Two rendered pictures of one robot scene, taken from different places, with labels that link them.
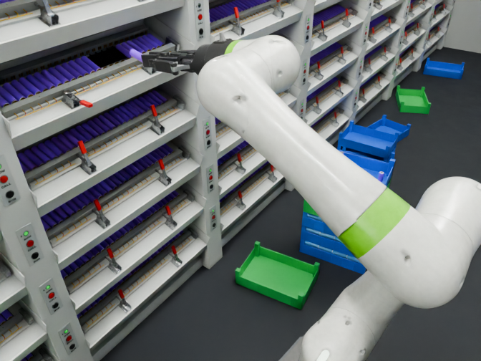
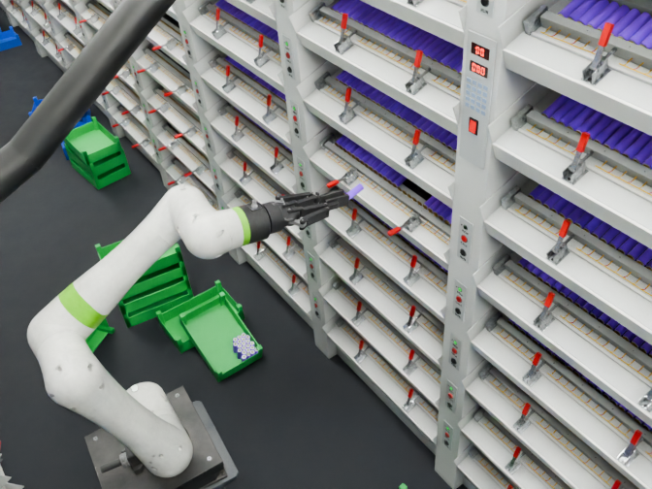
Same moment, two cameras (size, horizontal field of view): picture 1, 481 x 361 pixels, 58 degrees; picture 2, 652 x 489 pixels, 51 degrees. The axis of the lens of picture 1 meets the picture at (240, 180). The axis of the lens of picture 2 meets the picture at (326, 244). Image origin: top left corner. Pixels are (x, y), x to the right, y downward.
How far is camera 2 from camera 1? 197 cm
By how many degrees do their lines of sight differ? 80
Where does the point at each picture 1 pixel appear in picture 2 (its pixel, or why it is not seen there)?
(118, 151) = (376, 249)
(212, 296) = (389, 464)
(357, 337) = not seen: hidden behind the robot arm
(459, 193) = (63, 352)
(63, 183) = (337, 219)
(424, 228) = (48, 309)
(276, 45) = (190, 218)
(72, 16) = (361, 127)
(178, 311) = (377, 427)
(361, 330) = not seen: hidden behind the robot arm
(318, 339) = (146, 387)
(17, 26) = (336, 105)
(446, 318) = not seen: outside the picture
